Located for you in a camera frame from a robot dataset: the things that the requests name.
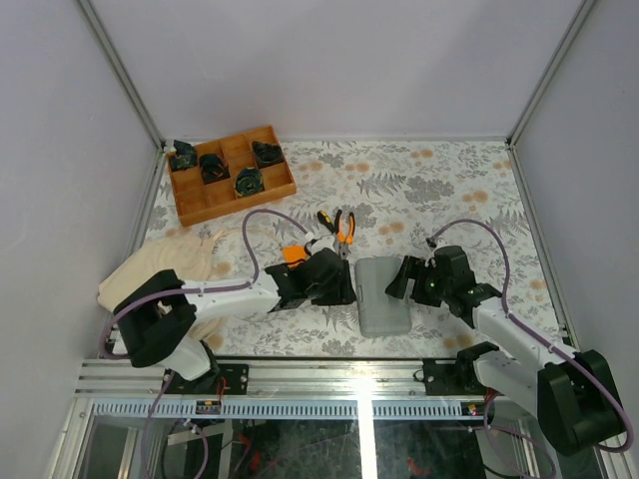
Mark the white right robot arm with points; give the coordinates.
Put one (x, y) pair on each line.
(571, 394)

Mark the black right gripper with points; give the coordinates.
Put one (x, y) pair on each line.
(413, 268)

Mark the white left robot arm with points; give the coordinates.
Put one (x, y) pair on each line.
(154, 321)

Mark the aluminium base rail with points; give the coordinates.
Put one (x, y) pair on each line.
(285, 389)

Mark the short yellow black screwdriver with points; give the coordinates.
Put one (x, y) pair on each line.
(326, 221)

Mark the beige cloth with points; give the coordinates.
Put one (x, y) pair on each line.
(190, 257)

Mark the dark rolled item back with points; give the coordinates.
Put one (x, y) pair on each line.
(267, 154)

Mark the orange black pliers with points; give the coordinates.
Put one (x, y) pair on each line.
(344, 233)

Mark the grey plastic tool case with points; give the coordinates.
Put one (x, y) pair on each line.
(380, 314)

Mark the dark rolled item far left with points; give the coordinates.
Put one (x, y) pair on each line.
(184, 157)

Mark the dark rolled item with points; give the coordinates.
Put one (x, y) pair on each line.
(248, 182)
(184, 157)
(267, 154)
(212, 168)

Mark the dark rolled item centre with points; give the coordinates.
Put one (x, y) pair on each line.
(248, 182)

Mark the orange tape measure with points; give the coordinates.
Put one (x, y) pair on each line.
(294, 253)

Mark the wooden compartment tray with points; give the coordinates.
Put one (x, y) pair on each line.
(197, 202)

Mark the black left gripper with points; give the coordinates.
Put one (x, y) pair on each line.
(343, 292)

